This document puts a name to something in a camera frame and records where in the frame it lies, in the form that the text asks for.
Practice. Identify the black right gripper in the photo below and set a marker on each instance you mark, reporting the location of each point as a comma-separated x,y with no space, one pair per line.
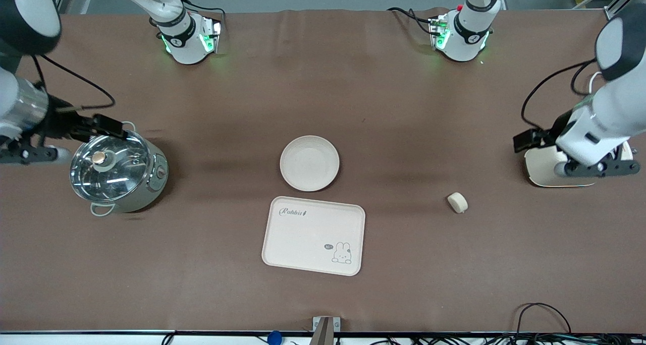
59,124

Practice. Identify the steel electric cooking pot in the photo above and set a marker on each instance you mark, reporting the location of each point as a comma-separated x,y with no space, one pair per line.
146,188

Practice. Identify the round cream plate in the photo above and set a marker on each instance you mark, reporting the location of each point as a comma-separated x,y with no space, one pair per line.
309,163

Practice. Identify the glass pot lid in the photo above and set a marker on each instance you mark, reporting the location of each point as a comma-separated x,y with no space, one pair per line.
108,166

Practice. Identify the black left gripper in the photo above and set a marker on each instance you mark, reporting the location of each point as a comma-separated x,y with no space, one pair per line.
551,131

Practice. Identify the blue round knob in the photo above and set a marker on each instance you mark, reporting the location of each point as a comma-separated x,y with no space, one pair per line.
274,338

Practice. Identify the cream two-slot toaster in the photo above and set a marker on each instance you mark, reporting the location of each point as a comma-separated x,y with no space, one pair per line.
542,168

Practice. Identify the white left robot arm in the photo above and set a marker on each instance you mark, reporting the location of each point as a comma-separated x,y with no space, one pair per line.
610,113

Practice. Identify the cream rabbit print tray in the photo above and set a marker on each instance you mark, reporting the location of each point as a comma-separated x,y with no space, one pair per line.
313,236

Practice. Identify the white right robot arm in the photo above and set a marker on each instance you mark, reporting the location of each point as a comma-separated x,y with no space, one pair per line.
181,42

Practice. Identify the small cream bun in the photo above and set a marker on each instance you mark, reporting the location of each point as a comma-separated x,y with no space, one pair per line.
458,203

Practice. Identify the metal table edge bracket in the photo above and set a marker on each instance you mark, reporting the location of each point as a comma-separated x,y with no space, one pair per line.
326,330

